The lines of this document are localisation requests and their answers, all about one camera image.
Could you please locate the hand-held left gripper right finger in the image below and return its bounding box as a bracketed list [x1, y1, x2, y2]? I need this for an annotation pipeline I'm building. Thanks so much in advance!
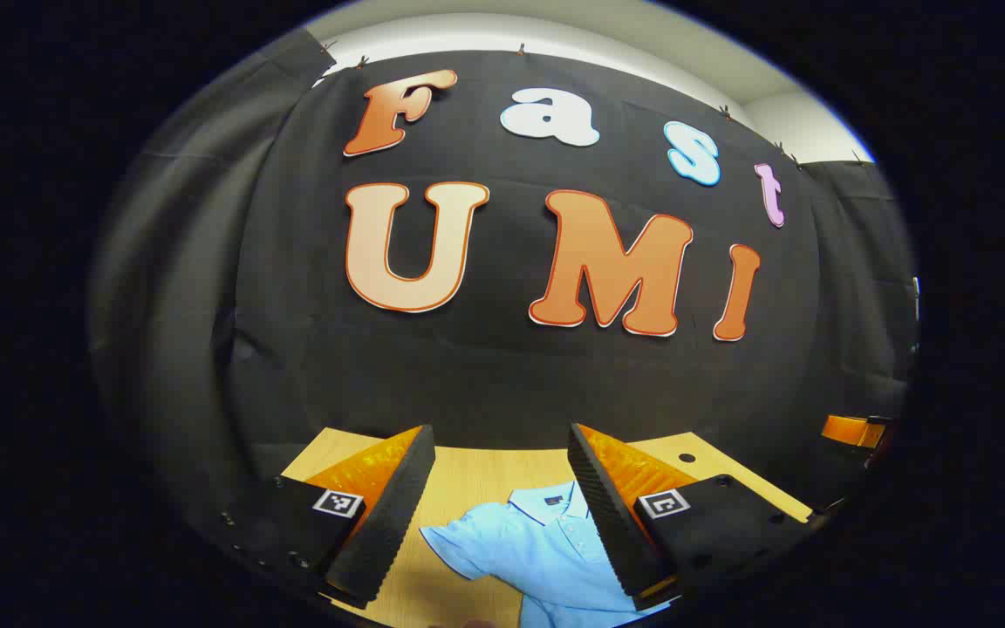
[567, 423, 817, 611]

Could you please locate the light blue T-shirt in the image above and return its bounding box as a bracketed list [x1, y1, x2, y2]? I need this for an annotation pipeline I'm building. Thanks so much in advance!
[420, 481, 680, 628]

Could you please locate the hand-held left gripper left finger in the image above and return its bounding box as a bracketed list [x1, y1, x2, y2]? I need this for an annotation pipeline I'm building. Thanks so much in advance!
[206, 425, 436, 610]

